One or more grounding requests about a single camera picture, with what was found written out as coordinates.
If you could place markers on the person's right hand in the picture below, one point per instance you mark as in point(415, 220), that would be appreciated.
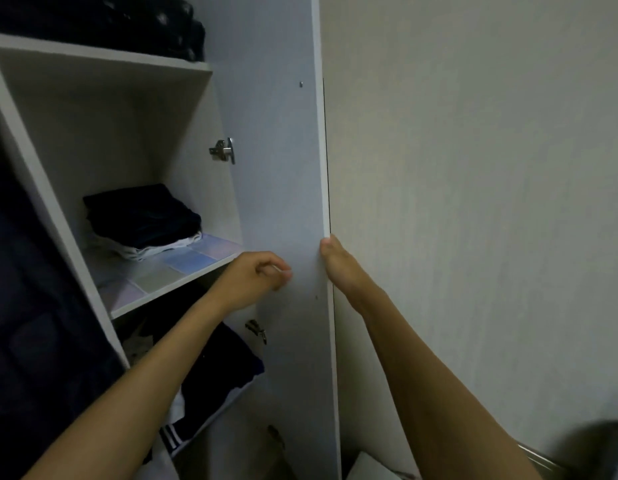
point(348, 274)

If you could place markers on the person's left hand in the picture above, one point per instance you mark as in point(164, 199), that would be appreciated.
point(246, 279)

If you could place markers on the person's right thumb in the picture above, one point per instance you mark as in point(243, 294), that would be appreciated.
point(331, 252)

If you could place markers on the person's left thumb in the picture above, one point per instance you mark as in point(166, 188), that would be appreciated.
point(275, 268)

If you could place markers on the white wardrobe door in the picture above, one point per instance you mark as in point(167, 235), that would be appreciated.
point(284, 184)

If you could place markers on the person's right forearm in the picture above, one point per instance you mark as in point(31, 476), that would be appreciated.
point(439, 394)

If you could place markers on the person's left forearm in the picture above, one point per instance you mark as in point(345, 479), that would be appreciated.
point(138, 384)

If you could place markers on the metal door hinge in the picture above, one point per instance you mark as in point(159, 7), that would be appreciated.
point(223, 150)
point(256, 330)

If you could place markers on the dark crumpled garment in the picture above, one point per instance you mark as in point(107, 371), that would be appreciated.
point(224, 359)

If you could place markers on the pastel chequered shelf liner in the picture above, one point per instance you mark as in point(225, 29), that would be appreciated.
point(163, 277)

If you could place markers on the dark folded garment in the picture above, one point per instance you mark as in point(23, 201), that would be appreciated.
point(143, 214)

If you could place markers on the dark white striped garment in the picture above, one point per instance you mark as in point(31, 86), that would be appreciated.
point(173, 437)

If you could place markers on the dark hanging clothing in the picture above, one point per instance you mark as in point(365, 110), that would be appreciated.
point(33, 319)

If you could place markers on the dark patterned folded clothes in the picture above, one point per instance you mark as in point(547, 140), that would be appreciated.
point(113, 19)

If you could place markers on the white wardrobe frame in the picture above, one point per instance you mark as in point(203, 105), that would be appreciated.
point(103, 119)

